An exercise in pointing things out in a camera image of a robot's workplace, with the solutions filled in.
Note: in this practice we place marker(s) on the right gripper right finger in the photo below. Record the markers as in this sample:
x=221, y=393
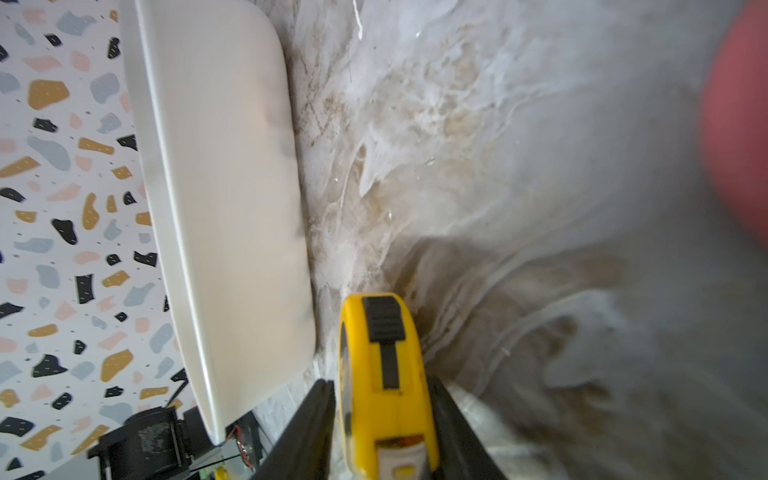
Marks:
x=461, y=454

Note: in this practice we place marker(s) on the yellow tape measure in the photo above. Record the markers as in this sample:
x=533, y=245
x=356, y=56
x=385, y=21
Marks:
x=386, y=419

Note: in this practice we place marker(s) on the pink tape measure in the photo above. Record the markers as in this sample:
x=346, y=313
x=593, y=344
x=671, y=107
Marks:
x=733, y=120

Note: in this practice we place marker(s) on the white plastic storage box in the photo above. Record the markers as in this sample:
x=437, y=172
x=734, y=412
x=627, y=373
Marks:
x=208, y=85

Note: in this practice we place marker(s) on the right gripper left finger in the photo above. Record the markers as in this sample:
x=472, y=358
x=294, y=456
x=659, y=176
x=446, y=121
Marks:
x=303, y=450

